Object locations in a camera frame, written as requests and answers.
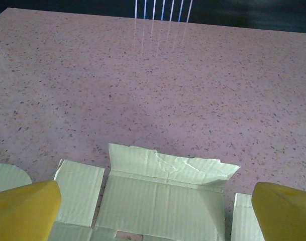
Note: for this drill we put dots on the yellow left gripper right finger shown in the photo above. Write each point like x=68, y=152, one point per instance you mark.
x=286, y=216

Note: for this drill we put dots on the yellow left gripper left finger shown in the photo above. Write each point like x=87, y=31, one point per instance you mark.
x=22, y=213

